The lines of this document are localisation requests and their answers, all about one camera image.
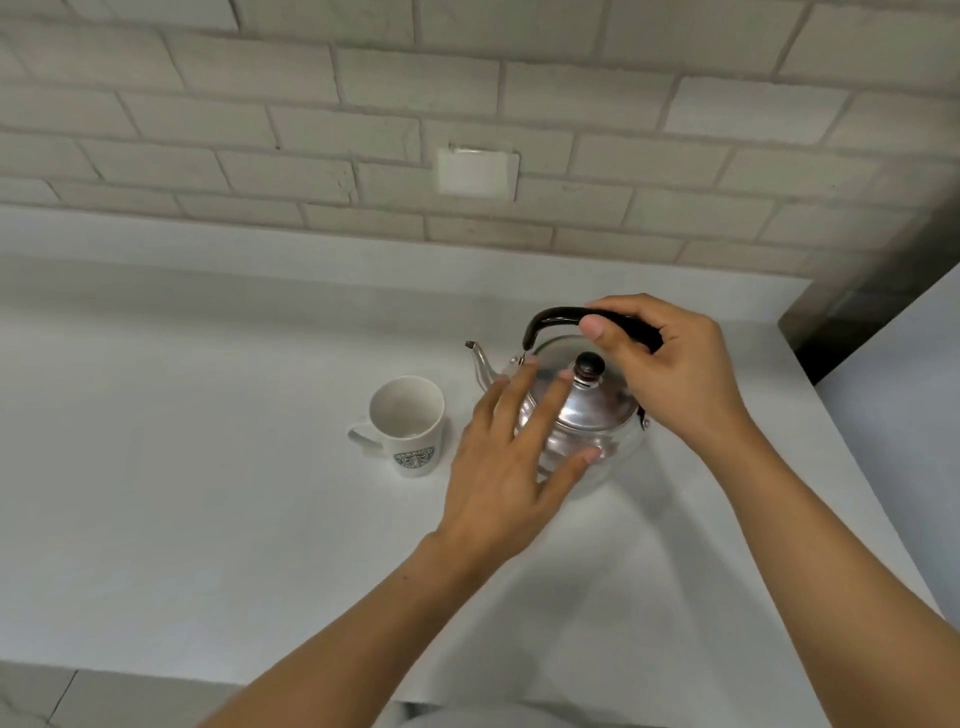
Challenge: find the person's right hand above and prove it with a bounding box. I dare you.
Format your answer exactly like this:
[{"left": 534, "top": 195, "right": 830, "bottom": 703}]
[{"left": 580, "top": 293, "right": 753, "bottom": 456}]

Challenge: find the person's left hand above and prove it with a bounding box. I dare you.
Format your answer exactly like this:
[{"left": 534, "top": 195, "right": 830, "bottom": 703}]
[{"left": 435, "top": 358, "right": 603, "bottom": 562}]

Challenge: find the steel kettle with black handle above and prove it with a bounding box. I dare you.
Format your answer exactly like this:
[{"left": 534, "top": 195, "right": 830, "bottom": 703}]
[{"left": 464, "top": 306, "right": 666, "bottom": 501}]

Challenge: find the person's left forearm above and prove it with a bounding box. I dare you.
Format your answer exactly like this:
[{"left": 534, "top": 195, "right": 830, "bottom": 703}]
[{"left": 196, "top": 531, "right": 526, "bottom": 728}]

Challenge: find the person's right forearm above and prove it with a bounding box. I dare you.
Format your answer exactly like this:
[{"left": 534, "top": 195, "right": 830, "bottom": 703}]
[{"left": 693, "top": 418, "right": 960, "bottom": 728}]

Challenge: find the steel kettle lid, black knob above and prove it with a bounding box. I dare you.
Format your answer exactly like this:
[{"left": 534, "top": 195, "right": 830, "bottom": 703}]
[{"left": 517, "top": 352, "right": 640, "bottom": 434}]

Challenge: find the white mug with green emblem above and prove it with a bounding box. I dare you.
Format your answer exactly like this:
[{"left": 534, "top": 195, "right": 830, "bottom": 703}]
[{"left": 346, "top": 375, "right": 447, "bottom": 480}]

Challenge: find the white wall cover plate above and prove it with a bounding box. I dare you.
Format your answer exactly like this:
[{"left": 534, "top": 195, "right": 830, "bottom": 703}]
[{"left": 435, "top": 144, "right": 522, "bottom": 203}]

